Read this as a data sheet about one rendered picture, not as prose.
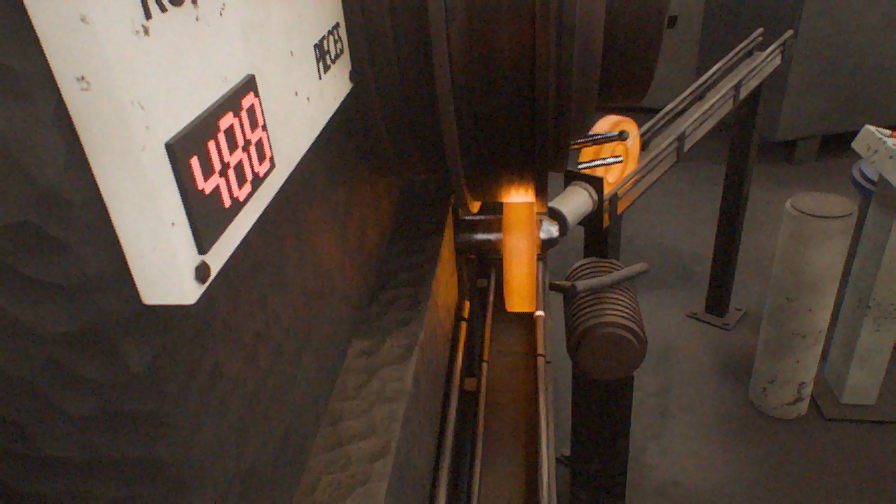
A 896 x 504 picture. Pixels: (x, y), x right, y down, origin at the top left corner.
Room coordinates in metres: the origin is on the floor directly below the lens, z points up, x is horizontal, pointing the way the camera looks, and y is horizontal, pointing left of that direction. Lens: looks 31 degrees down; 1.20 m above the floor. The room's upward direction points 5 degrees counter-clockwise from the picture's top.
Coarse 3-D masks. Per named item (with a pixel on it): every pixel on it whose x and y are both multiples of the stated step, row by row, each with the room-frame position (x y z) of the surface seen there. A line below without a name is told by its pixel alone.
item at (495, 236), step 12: (456, 216) 0.67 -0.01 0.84; (468, 216) 0.67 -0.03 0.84; (480, 216) 0.67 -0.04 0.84; (492, 216) 0.67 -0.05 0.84; (540, 216) 0.66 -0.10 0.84; (456, 228) 0.65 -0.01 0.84; (468, 228) 0.65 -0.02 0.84; (480, 228) 0.65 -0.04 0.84; (492, 228) 0.65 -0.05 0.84; (540, 228) 0.64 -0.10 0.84; (552, 228) 0.64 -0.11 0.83; (456, 240) 0.65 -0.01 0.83; (468, 240) 0.65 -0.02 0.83; (480, 240) 0.64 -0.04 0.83; (492, 240) 0.64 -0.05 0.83; (540, 240) 0.63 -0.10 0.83; (552, 240) 0.64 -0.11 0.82; (456, 252) 0.65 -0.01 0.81; (468, 252) 0.65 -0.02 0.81; (480, 252) 0.65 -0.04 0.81; (492, 252) 0.65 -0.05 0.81; (540, 252) 0.64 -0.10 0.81
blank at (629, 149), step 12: (600, 120) 1.09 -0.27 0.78; (612, 120) 1.08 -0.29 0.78; (624, 120) 1.09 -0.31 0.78; (636, 132) 1.12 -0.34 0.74; (612, 144) 1.06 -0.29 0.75; (624, 144) 1.09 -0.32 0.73; (636, 144) 1.12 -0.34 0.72; (588, 156) 1.04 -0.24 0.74; (600, 156) 1.03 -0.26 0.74; (624, 156) 1.10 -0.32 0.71; (636, 156) 1.12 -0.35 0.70; (600, 168) 1.04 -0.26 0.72; (612, 168) 1.11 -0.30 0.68; (624, 168) 1.10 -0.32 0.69; (612, 180) 1.08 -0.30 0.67
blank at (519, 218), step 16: (512, 208) 0.62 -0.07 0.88; (528, 208) 0.62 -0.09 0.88; (512, 224) 0.60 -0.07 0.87; (528, 224) 0.60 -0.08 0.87; (512, 240) 0.59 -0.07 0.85; (528, 240) 0.59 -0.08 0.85; (512, 256) 0.59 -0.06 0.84; (528, 256) 0.59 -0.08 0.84; (512, 272) 0.58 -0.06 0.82; (528, 272) 0.58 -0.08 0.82; (512, 288) 0.58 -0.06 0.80; (528, 288) 0.58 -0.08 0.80; (512, 304) 0.59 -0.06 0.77; (528, 304) 0.59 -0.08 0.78
